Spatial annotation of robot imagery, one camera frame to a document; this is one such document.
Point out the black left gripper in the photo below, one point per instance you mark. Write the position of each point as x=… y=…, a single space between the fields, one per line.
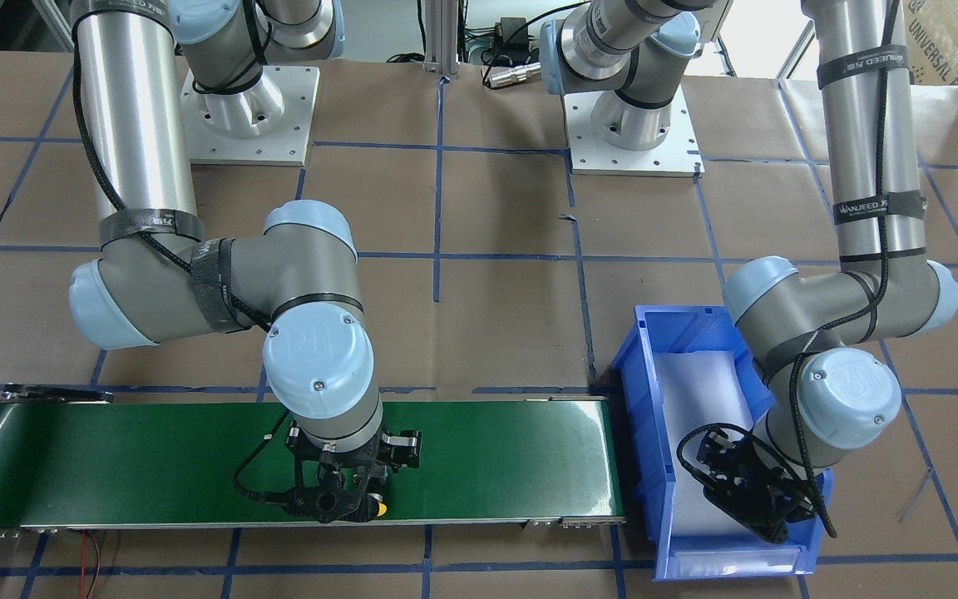
x=752 y=477

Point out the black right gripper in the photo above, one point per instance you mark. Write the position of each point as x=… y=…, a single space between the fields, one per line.
x=403 y=450

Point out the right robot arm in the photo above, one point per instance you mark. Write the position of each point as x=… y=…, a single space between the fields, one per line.
x=159 y=278

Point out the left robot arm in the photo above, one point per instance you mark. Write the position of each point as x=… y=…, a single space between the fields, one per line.
x=805 y=332

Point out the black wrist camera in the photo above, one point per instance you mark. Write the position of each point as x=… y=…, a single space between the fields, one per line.
x=720 y=456

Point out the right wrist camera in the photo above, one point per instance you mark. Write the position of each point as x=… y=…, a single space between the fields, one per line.
x=402 y=450

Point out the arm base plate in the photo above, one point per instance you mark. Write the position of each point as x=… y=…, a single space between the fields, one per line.
x=609 y=137
x=267 y=125

